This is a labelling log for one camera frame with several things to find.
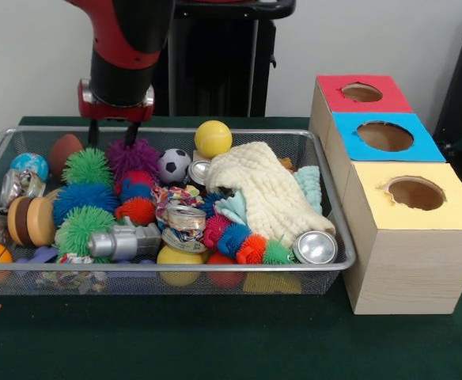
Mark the yellow ball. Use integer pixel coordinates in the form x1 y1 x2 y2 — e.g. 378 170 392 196
195 120 233 159

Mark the cream knitted cloth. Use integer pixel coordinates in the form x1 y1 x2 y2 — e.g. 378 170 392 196
206 142 336 248

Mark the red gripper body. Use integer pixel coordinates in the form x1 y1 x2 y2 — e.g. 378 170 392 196
78 78 156 124

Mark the small soccer ball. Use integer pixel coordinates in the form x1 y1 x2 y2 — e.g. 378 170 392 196
157 149 192 185

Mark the mint green cloth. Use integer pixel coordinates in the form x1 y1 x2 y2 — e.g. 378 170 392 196
214 165 324 227

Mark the bag of coloured spiky balls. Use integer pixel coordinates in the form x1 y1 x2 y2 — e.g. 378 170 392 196
202 214 295 267

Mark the purple spiky ball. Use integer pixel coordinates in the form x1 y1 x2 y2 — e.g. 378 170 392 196
107 139 162 183

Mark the red silver soda can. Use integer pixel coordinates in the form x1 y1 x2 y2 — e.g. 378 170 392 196
292 231 339 266

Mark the green spiky ball with eyes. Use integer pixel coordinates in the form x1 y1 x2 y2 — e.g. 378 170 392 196
62 147 115 188

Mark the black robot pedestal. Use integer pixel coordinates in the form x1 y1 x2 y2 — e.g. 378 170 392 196
140 0 297 118

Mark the clear mesh bin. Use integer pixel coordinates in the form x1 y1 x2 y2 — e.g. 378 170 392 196
0 125 356 296

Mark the plain green spiky ball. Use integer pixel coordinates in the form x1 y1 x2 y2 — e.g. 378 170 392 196
55 206 119 259

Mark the blue spiky ball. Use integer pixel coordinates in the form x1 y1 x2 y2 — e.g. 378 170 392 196
53 184 119 226

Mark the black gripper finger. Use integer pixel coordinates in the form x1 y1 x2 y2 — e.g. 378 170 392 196
87 119 100 150
124 121 142 148

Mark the wooden toy burger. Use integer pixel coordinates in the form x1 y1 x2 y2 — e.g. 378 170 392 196
7 196 58 248

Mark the wooden box with three holes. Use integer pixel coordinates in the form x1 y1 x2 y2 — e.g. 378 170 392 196
309 75 462 316

